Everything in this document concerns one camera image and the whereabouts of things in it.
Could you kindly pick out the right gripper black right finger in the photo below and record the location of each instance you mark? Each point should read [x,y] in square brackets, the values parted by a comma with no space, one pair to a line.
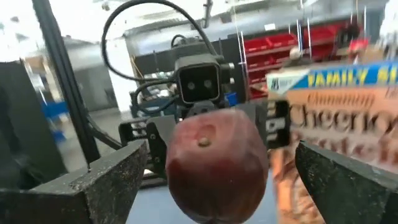
[351,193]

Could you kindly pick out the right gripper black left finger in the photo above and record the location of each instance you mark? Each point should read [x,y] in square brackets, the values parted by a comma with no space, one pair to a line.
[102,196]

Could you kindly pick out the blue bin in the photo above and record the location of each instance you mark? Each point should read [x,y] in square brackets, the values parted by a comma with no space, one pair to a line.
[54,109]

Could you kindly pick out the black panel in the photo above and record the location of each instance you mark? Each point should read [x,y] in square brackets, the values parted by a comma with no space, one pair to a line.
[25,124]

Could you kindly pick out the red apple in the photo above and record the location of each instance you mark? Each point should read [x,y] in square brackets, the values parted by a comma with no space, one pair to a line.
[217,174]

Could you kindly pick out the orange Cheerios Protein cereal box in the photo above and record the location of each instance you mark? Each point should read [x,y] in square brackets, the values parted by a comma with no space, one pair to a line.
[342,118]

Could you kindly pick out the grey metal cabinet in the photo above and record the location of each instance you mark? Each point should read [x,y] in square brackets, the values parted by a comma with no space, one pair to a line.
[93,90]

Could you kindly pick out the shelf with red bins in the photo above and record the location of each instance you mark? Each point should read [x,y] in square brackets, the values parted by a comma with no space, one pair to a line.
[270,42]

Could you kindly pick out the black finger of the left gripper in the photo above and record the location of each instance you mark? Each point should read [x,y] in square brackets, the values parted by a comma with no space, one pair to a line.
[158,140]
[276,124]

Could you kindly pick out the dark blue equipment case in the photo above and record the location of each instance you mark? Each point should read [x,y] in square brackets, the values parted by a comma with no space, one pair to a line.
[155,107]

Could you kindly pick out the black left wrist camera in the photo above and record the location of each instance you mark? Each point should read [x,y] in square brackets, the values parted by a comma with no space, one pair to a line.
[199,84]

